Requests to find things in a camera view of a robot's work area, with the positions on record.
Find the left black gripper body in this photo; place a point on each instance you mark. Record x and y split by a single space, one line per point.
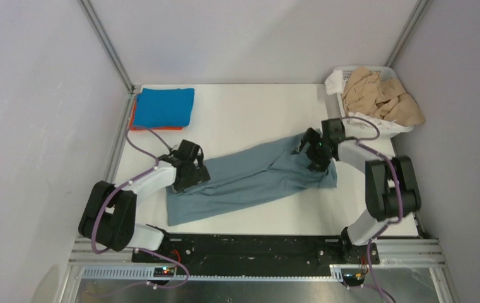
195 177

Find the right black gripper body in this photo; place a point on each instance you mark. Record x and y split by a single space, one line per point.
316 151

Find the grey-blue t-shirt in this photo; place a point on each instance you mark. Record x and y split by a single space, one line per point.
258 175

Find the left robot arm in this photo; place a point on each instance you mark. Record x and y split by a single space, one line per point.
109 218

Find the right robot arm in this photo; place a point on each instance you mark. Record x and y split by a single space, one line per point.
391 188

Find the folded blue t-shirt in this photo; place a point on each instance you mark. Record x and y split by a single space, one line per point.
160 108

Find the folded orange t-shirt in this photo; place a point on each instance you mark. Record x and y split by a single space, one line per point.
133 127

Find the white laundry basket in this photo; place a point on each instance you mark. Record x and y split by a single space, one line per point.
354 127

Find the beige crumpled t-shirt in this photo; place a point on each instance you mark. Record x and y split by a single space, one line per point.
366 93

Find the left controller board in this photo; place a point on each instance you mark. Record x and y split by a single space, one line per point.
164 272

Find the controller board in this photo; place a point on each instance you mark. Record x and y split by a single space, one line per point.
353 279
164 272

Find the right controller board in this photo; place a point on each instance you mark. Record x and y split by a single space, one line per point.
353 279

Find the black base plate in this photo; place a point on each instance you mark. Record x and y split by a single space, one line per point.
264 255

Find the left corner aluminium post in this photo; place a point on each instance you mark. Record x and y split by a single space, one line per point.
105 41

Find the corner aluminium post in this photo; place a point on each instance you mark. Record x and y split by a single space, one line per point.
409 28
105 41

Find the aluminium frame rail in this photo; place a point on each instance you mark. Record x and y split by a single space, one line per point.
391 253

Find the right corner aluminium post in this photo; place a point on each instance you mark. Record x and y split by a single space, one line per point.
409 28

